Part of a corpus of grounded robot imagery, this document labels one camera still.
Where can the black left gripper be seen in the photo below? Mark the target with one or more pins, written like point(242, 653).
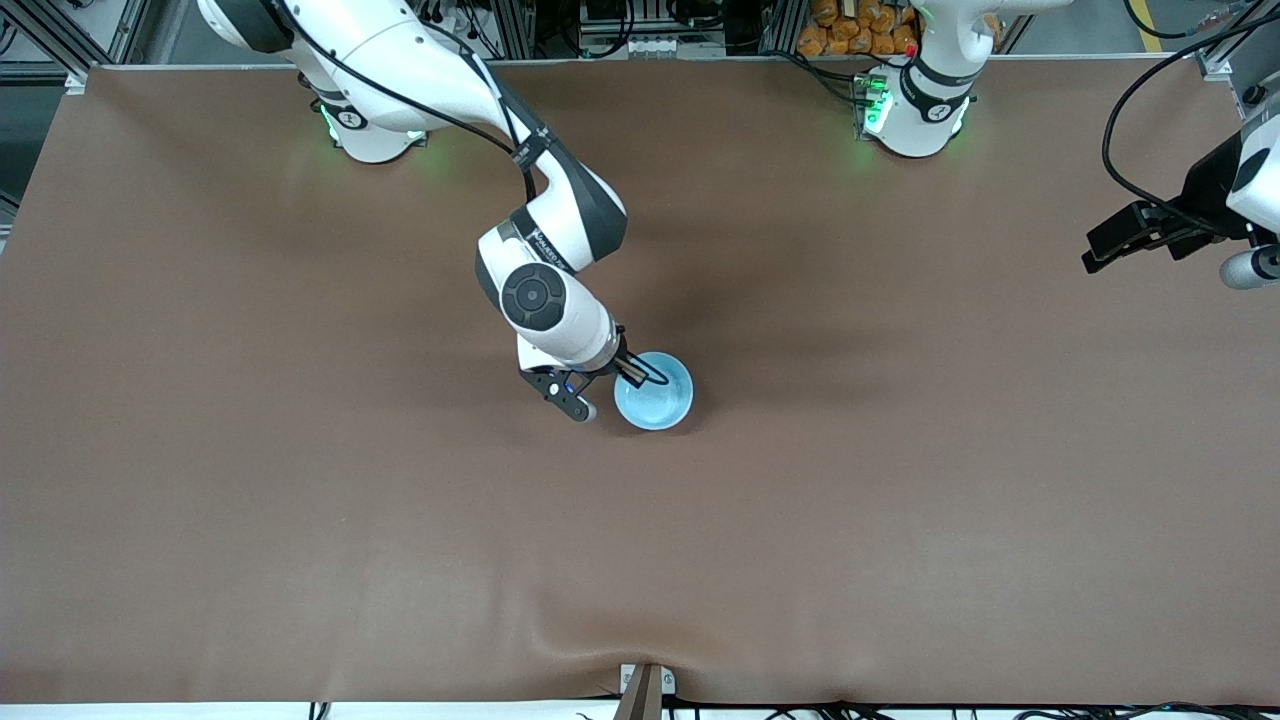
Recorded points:
point(1207, 188)

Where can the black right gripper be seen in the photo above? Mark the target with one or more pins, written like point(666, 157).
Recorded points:
point(627, 366)

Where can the blue bowl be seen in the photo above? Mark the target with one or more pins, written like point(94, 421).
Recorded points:
point(655, 405)

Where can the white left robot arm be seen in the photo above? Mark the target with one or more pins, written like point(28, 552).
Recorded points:
point(930, 110)

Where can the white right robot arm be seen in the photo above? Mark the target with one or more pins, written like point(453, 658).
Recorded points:
point(400, 60)

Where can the brown table cloth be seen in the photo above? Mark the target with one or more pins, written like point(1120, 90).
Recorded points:
point(640, 560)

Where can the metal table clamp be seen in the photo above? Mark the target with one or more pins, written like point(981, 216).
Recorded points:
point(645, 690)

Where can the white connector block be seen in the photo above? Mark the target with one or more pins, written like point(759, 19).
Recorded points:
point(665, 46)

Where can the orange snack bag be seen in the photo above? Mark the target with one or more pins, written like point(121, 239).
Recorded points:
point(850, 25)

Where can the silver corner bracket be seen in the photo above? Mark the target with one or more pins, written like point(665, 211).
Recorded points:
point(76, 80)
point(1214, 66)

